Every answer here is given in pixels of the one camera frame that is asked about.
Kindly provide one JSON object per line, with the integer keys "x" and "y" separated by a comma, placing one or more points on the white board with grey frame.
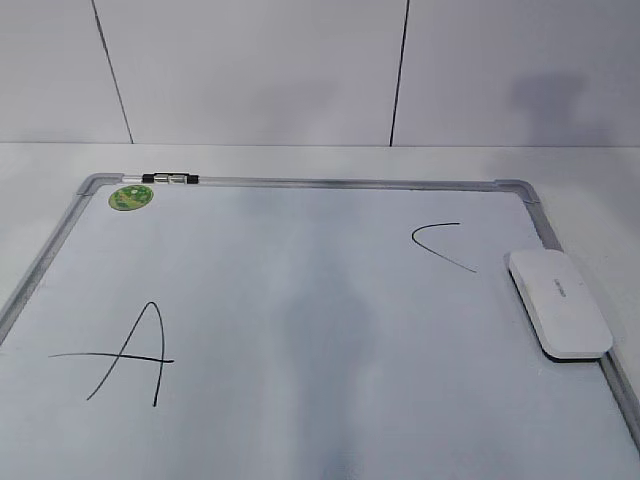
{"x": 291, "y": 329}

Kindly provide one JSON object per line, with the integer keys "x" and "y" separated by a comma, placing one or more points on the round green magnet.
{"x": 130, "y": 198}

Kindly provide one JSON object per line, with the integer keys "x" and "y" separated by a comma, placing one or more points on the black silver hanging clip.
{"x": 170, "y": 178}

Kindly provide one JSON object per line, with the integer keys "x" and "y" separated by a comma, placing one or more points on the white board eraser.
{"x": 565, "y": 316}

